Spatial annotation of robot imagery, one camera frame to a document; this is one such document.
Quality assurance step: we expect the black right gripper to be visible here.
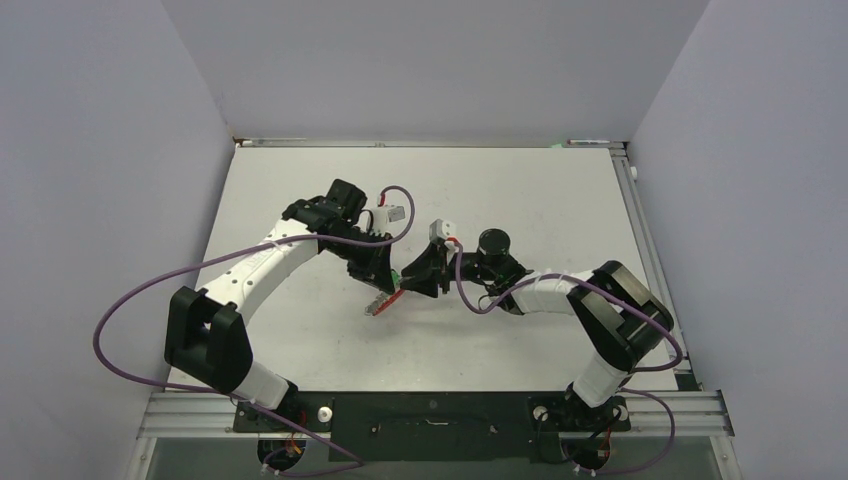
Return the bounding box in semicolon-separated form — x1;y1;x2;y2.
401;241;498;295

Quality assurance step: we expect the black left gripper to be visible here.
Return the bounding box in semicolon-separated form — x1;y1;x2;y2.
326;227;394;295

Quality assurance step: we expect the steel key holder red handle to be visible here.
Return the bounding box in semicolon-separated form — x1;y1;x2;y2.
364;289;405;317

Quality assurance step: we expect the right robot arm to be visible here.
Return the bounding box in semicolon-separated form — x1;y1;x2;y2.
400;228;680;428

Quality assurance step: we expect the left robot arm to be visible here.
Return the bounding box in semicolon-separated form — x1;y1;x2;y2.
164;179;414;430

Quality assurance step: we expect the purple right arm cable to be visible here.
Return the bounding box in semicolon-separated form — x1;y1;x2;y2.
447;237;685;478

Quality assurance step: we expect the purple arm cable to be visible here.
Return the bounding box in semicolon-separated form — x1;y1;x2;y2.
92;185;417;478
447;237;685;478

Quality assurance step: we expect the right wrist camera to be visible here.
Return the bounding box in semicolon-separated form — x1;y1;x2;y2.
428;219;456;245

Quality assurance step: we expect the black mounting base plate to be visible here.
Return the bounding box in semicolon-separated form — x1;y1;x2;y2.
233;391;631;463

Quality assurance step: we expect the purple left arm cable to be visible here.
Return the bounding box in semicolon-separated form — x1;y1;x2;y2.
92;185;417;478

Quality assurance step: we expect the aluminium frame rail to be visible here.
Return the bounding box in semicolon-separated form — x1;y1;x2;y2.
135;389;737;440

